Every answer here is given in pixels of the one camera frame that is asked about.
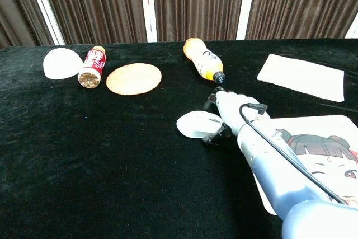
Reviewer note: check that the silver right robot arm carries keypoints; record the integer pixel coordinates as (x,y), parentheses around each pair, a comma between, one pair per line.
(268,166)

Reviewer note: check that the orange juice bottle black cap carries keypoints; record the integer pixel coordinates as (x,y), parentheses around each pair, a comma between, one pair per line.
(201,60)

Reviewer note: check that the black velvet tablecloth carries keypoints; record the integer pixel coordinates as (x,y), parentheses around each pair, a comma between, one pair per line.
(112,152)

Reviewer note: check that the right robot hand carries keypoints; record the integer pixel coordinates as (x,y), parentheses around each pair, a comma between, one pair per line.
(237,110)

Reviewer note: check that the white folded towel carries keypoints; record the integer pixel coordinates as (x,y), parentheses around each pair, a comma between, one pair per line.
(302,76)

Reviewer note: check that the white smiley face plate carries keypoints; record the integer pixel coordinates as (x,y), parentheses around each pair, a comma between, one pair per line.
(193,124)

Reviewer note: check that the white upturned bowl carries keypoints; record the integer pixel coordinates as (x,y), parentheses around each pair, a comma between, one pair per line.
(61,64)

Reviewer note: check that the brown pleated curtain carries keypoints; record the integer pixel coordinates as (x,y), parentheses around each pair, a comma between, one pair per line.
(302,4)
(195,4)
(16,12)
(98,4)

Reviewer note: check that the red label drink bottle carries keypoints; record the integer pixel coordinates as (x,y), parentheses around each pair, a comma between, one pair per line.
(95,62)

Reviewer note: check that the white frame post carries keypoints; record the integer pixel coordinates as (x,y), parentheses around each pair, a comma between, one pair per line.
(353,30)
(246,4)
(42,1)
(148,12)

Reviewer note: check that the cartoon girl mouse pad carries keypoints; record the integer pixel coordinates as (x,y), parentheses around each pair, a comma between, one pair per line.
(330,127)

